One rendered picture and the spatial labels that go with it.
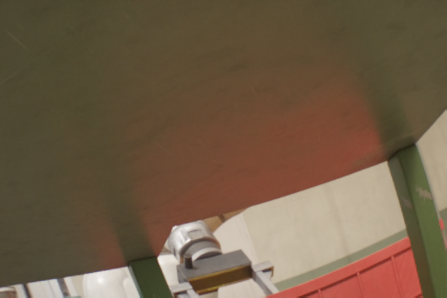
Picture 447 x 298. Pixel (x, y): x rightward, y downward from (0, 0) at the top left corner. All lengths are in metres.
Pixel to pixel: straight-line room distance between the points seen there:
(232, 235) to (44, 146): 5.05
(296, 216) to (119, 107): 5.25
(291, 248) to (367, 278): 4.42
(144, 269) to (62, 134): 0.48
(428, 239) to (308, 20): 0.48
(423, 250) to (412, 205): 0.07
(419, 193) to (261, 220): 4.76
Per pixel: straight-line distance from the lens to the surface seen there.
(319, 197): 5.80
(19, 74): 0.38
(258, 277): 1.34
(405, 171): 0.88
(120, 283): 1.84
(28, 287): 2.02
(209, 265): 1.35
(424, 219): 0.87
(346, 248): 5.77
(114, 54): 0.40
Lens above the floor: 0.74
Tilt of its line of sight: 18 degrees up
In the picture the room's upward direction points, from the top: 20 degrees counter-clockwise
